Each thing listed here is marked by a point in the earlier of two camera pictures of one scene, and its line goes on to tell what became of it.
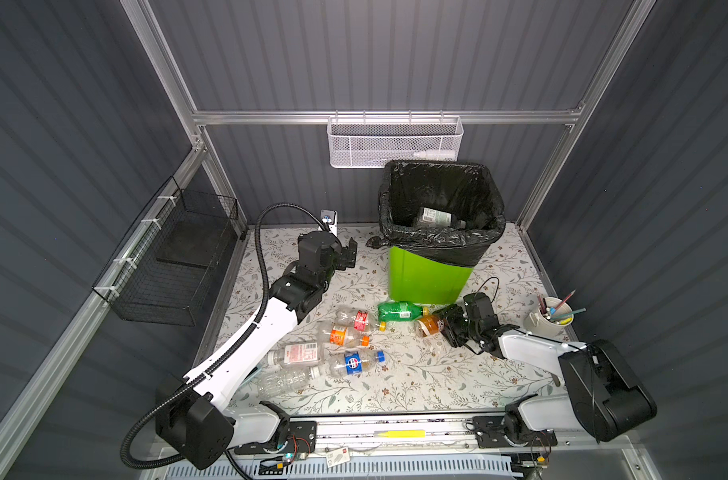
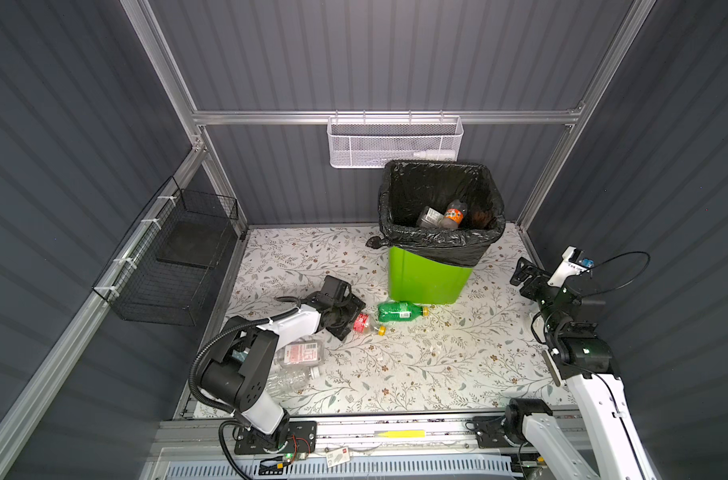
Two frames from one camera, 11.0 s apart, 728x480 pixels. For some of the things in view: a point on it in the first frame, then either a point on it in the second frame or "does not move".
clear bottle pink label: x=294 y=354 does not move
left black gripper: x=343 y=256 to x=354 y=305
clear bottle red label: x=361 y=320 does not move
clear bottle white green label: x=439 y=217 does not move
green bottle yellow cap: x=396 y=311 does not move
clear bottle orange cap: x=347 y=336 to x=454 y=215
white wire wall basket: x=356 y=142 does not move
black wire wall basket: x=164 y=271 does not move
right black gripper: x=450 y=313 to x=522 y=274
